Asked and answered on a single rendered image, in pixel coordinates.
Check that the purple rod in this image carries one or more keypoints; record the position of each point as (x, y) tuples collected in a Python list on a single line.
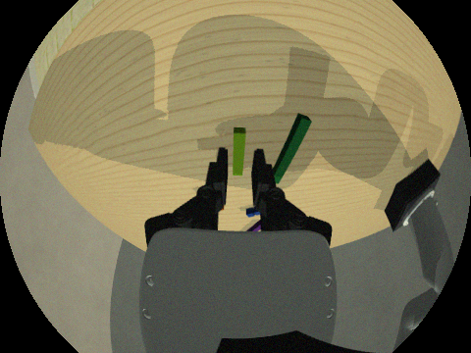
[(255, 227)]

